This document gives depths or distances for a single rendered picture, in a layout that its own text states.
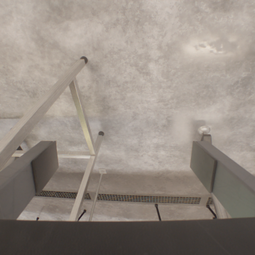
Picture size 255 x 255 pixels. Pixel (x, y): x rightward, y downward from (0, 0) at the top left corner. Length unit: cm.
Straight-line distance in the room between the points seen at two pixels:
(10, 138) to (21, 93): 80
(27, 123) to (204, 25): 80
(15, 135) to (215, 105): 97
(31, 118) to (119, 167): 102
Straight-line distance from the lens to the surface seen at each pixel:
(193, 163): 17
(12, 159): 149
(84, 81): 104
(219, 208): 100
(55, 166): 17
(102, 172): 151
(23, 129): 52
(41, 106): 59
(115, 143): 126
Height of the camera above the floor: 90
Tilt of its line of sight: 51 degrees down
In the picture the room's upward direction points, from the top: 171 degrees counter-clockwise
